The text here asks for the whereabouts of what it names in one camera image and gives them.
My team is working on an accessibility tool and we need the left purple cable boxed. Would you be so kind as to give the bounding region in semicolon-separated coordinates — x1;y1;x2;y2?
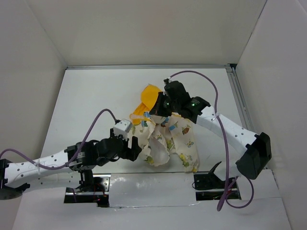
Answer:
0;109;122;204

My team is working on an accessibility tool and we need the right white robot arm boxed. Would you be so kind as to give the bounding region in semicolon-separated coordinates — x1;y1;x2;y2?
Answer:
150;79;272;180

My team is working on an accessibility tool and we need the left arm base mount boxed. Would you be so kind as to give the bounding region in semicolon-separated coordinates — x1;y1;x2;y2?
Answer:
64;170;111;207

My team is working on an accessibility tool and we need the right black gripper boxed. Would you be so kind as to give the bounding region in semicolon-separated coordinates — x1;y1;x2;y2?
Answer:
149;92;179;117

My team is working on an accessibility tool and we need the purple cable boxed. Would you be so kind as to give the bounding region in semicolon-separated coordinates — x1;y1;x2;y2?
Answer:
167;70;255;211
0;109;122;204

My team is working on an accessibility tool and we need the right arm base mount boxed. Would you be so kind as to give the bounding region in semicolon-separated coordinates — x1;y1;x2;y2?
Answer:
191;161;240;201

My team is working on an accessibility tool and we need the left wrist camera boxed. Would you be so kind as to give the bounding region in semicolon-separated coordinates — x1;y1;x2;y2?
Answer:
113;119;132;139

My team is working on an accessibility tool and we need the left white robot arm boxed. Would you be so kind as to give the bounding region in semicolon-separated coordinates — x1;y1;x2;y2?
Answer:
0;136;142;200

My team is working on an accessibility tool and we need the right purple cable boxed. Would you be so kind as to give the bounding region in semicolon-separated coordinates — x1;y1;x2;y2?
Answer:
167;70;255;211

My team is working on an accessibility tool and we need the yellow and cream baby jacket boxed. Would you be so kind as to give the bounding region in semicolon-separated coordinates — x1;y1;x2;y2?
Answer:
129;84;200;173

